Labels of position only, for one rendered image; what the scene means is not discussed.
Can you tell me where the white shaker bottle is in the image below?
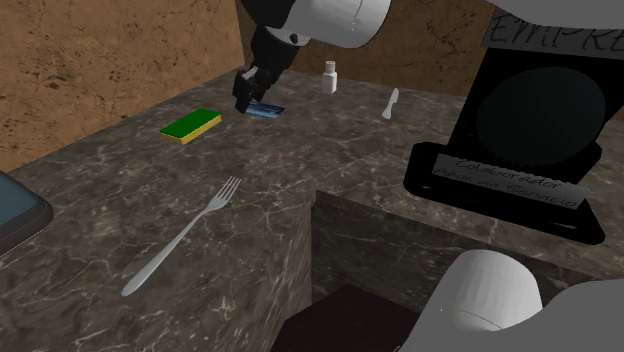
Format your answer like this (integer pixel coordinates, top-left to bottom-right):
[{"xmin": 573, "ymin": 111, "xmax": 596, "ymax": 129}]
[{"xmin": 321, "ymin": 60, "xmax": 339, "ymax": 95}]

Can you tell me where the blue card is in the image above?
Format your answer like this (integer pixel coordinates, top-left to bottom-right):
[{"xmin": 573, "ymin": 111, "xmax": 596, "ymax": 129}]
[{"xmin": 245, "ymin": 101, "xmax": 287, "ymax": 120}]

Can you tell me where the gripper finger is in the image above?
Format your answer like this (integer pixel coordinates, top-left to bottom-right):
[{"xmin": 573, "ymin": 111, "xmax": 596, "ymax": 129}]
[
  {"xmin": 253, "ymin": 68, "xmax": 273, "ymax": 103},
  {"xmin": 232, "ymin": 68, "xmax": 260, "ymax": 115}
]

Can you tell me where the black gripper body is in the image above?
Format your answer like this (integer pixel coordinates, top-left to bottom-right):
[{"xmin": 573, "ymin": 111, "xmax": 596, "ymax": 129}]
[{"xmin": 248, "ymin": 28, "xmax": 300, "ymax": 90}]

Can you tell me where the black trophy plaque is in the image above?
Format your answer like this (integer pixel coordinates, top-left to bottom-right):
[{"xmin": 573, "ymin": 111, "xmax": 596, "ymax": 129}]
[{"xmin": 402, "ymin": 9, "xmax": 624, "ymax": 246}]

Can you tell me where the silver fork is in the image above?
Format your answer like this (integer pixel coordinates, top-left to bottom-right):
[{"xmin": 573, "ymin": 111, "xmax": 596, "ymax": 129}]
[{"xmin": 120, "ymin": 175, "xmax": 243, "ymax": 298}]

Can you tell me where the white plastic knife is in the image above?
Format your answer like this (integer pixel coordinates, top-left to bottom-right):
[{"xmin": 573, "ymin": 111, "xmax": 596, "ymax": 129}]
[{"xmin": 381, "ymin": 87, "xmax": 400, "ymax": 121}]

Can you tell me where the dark tablet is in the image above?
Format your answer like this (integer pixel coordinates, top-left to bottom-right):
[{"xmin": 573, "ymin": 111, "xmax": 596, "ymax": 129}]
[{"xmin": 0, "ymin": 170, "xmax": 55, "ymax": 258}]

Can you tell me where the green and yellow sponge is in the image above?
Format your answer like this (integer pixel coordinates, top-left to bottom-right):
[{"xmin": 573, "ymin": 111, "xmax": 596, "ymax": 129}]
[{"xmin": 159, "ymin": 108, "xmax": 223, "ymax": 146}]

